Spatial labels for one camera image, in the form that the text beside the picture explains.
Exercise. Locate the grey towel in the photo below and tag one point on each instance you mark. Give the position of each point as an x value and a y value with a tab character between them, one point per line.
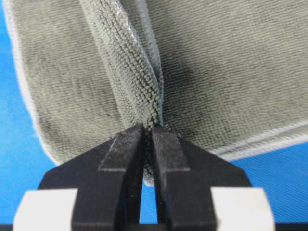
230	76

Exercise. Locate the blue table cloth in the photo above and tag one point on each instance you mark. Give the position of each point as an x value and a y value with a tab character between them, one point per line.
282	173

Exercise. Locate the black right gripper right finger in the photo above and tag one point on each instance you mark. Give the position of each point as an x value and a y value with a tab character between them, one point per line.
202	192

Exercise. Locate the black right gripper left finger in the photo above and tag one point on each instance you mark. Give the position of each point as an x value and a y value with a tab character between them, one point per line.
100	190

